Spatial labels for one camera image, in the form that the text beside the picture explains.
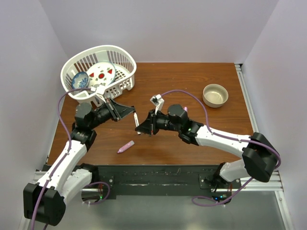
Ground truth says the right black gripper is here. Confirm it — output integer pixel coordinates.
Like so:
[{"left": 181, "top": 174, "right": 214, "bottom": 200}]
[{"left": 136, "top": 108, "right": 181, "bottom": 135}]

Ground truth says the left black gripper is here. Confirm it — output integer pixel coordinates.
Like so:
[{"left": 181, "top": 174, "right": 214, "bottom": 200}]
[{"left": 89, "top": 97, "right": 134, "bottom": 129}]

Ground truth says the white black marker pen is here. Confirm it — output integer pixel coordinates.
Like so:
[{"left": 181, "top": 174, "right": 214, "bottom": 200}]
[{"left": 134, "top": 116, "right": 139, "bottom": 127}]

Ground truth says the pink highlighter pen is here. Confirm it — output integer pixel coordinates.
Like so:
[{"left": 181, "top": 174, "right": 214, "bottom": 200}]
[{"left": 117, "top": 140, "right": 135, "bottom": 154}]

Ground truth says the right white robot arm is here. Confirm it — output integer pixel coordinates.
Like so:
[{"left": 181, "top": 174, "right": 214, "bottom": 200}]
[{"left": 135, "top": 104, "right": 281, "bottom": 188}]

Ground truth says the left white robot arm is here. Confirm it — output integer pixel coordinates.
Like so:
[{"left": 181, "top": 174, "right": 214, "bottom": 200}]
[{"left": 23, "top": 99, "right": 136, "bottom": 226}]

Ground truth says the white plate with fruit pattern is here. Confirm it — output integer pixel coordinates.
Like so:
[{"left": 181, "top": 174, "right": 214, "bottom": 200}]
[{"left": 86, "top": 61, "right": 116, "bottom": 87}]

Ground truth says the white plastic dish basket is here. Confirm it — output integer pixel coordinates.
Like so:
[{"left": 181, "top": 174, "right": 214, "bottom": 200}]
[{"left": 60, "top": 45, "right": 137, "bottom": 99}]

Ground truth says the blue patterned bowl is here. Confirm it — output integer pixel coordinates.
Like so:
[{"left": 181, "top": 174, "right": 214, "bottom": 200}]
[{"left": 71, "top": 71, "right": 90, "bottom": 90}]

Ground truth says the beige ceramic bowl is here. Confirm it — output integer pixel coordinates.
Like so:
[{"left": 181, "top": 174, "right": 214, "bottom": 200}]
[{"left": 202, "top": 84, "right": 229, "bottom": 108}]

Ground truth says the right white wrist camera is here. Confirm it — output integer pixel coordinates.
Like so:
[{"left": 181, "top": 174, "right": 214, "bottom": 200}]
[{"left": 150, "top": 94, "right": 165, "bottom": 114}]

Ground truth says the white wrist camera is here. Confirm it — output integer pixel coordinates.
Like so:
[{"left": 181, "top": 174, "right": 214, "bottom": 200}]
[
  {"left": 150, "top": 94, "right": 165, "bottom": 114},
  {"left": 95, "top": 85, "right": 106, "bottom": 103}
]

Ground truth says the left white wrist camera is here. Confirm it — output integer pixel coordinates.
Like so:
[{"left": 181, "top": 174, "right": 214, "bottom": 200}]
[{"left": 95, "top": 85, "right": 106, "bottom": 103}]

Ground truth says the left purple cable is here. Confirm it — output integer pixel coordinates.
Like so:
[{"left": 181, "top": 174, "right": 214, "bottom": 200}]
[{"left": 30, "top": 87, "right": 111, "bottom": 230}]

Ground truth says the purple cable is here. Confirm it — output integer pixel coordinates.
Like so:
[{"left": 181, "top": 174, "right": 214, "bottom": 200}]
[
  {"left": 30, "top": 87, "right": 111, "bottom": 230},
  {"left": 161, "top": 90, "right": 281, "bottom": 207}
]

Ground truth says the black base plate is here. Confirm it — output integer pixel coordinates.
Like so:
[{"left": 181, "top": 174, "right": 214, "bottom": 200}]
[{"left": 94, "top": 165, "right": 241, "bottom": 199}]

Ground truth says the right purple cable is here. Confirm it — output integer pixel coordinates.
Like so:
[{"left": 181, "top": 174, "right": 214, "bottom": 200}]
[{"left": 161, "top": 90, "right": 281, "bottom": 207}]

